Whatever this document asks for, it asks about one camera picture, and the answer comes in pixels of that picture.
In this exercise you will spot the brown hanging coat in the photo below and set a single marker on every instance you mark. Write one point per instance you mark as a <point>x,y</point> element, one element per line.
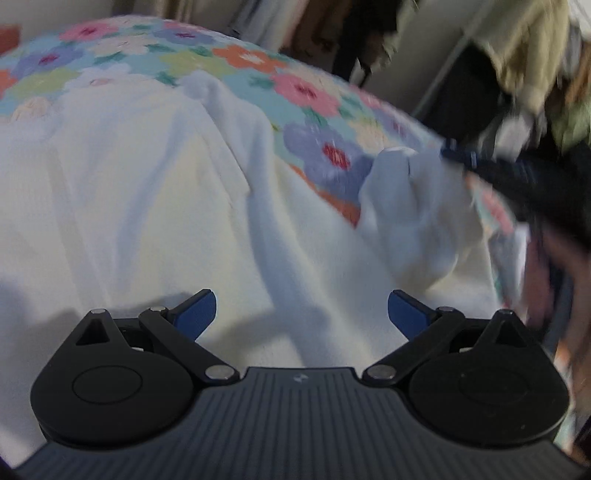
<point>314,27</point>

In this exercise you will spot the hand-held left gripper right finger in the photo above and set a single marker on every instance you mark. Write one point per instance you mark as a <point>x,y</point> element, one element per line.
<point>406,316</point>

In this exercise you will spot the black hanging coat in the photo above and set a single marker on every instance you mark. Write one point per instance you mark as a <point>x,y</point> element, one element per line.
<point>364,41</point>

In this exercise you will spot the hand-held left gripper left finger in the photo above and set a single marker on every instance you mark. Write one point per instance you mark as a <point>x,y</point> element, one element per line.
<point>198,316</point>

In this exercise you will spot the person's right hand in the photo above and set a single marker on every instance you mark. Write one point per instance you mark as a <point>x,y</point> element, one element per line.
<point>572,263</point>

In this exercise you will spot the beige hanging jacket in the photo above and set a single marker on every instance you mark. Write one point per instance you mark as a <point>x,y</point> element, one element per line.
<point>521,46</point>

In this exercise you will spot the grey hanging garment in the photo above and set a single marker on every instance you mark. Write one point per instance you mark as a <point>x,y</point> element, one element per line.
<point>512,134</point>

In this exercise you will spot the grey metal rack pole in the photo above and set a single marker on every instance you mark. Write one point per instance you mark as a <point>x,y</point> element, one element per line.
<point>443,69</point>

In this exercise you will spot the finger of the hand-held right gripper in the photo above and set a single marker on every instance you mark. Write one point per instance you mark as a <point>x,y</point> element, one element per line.
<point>480,166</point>

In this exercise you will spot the floral bed sheet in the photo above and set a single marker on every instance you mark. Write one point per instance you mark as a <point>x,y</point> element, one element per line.
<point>304,92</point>

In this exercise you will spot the white hanging dress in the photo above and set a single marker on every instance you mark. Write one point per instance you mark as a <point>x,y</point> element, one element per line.
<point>258,18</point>

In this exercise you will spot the dark hanging garment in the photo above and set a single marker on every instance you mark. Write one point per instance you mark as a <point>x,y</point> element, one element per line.
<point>461,92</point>

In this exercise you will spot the cream fleece jacket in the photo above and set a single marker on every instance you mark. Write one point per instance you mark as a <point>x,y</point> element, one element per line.
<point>138,207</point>

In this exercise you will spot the green hanging jacket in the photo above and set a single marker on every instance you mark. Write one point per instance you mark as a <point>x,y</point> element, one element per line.
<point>572,120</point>

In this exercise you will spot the small white garment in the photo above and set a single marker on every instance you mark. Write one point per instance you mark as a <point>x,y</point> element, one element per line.
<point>508,267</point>

